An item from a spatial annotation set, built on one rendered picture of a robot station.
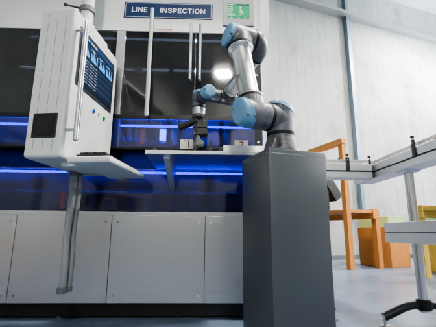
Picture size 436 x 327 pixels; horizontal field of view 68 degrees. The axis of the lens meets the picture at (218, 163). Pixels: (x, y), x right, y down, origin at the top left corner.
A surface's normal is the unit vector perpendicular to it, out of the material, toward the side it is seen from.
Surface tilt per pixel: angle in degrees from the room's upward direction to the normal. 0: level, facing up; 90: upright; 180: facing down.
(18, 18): 90
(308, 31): 90
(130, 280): 90
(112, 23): 90
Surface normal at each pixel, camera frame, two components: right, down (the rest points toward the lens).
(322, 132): 0.33, -0.19
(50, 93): -0.11, -0.21
